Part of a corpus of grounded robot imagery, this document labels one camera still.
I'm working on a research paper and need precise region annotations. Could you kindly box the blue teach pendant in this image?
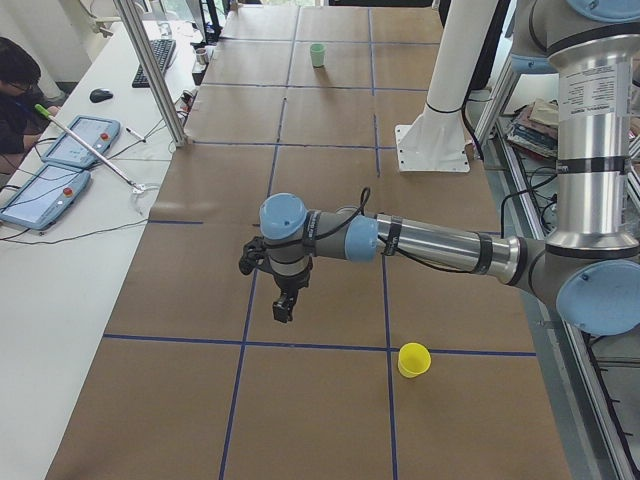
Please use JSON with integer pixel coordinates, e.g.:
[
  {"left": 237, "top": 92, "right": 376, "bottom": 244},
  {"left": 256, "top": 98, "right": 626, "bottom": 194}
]
[
  {"left": 1, "top": 163, "right": 91, "bottom": 231},
  {"left": 40, "top": 115, "right": 122, "bottom": 169}
]

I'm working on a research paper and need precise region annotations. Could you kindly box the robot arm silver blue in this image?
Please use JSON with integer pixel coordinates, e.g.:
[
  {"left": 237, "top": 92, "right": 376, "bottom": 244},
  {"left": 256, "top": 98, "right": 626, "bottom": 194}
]
[{"left": 239, "top": 1, "right": 639, "bottom": 336}]

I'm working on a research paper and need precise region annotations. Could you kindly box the seated person in black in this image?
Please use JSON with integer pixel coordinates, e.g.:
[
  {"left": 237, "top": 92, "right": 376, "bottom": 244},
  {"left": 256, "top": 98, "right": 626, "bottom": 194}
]
[{"left": 1, "top": 37, "right": 60, "bottom": 174}]

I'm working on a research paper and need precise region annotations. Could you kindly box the yellow plastic cup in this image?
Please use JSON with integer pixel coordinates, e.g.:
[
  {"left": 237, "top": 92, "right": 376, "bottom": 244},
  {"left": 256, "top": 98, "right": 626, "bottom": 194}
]
[{"left": 397, "top": 342, "right": 432, "bottom": 379}]

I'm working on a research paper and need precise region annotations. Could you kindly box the light green plastic cup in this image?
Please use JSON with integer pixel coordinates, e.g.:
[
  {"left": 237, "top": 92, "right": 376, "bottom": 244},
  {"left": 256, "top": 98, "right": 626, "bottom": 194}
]
[{"left": 309, "top": 43, "right": 326, "bottom": 68}]

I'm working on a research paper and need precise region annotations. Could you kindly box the stack of books and cloths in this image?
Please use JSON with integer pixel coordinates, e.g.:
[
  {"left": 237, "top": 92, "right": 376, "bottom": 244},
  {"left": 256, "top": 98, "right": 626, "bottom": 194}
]
[{"left": 506, "top": 99, "right": 559, "bottom": 158}]

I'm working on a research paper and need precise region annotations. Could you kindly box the black computer mouse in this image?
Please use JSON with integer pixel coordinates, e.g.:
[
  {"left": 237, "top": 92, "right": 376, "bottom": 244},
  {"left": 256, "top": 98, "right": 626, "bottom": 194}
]
[{"left": 89, "top": 88, "right": 114, "bottom": 104}]

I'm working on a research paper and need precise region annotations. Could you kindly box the black computer keyboard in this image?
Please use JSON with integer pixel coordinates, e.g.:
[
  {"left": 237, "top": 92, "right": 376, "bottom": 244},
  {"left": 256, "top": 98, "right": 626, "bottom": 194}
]
[{"left": 131, "top": 39, "right": 176, "bottom": 88}]

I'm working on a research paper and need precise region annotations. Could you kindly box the lower blue teach pendant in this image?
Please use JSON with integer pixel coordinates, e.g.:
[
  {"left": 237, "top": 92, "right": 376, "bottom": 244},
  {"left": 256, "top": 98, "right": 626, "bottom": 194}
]
[{"left": 1, "top": 163, "right": 91, "bottom": 231}]

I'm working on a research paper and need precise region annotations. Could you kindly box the black marker pen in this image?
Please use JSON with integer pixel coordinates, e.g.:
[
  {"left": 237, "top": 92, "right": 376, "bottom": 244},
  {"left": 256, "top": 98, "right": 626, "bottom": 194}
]
[{"left": 125, "top": 127, "right": 147, "bottom": 143}]

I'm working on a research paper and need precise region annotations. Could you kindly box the white pedestal column with base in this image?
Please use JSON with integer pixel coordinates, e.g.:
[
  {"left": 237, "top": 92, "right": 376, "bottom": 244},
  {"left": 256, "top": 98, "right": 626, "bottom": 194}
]
[{"left": 396, "top": 1, "right": 479, "bottom": 173}]

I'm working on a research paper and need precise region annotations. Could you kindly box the metal rod with green handle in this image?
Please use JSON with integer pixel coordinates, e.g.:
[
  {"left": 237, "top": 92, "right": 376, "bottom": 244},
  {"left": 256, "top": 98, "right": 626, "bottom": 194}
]
[{"left": 35, "top": 104, "right": 161, "bottom": 195}]

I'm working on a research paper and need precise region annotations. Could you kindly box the small steel cup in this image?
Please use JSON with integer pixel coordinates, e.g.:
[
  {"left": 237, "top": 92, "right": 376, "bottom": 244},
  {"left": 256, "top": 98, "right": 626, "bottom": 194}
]
[{"left": 195, "top": 48, "right": 209, "bottom": 65}]

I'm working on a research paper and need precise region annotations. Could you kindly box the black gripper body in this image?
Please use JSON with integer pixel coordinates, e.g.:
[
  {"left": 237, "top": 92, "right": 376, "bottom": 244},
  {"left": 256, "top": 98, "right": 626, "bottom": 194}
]
[{"left": 270, "top": 259, "right": 313, "bottom": 301}]

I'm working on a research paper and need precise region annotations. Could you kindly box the upper blue teach pendant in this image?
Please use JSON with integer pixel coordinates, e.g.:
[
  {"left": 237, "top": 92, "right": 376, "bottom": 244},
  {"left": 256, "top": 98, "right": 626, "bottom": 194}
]
[{"left": 40, "top": 115, "right": 122, "bottom": 169}]

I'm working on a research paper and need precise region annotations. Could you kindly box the aluminium frame post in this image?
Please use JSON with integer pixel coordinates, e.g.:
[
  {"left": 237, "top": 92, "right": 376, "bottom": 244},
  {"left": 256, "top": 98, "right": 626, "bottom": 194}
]
[{"left": 114, "top": 0, "right": 188, "bottom": 148}]

